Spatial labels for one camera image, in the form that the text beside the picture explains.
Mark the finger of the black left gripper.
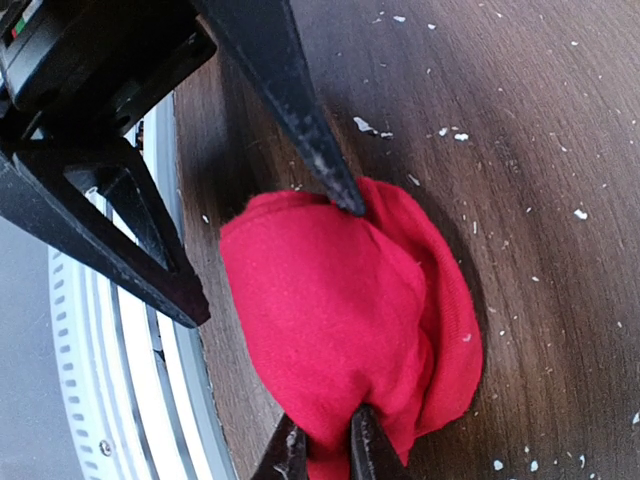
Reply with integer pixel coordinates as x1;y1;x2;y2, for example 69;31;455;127
1;138;210;328
193;0;366;216

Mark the red sock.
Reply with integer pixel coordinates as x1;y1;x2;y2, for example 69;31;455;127
220;177;483;479

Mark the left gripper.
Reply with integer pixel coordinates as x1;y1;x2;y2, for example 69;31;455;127
1;1;216;150

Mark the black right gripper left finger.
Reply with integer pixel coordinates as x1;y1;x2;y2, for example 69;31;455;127
251;414;308;480

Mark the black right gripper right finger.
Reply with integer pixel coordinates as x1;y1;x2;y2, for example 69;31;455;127
350;405;411;480

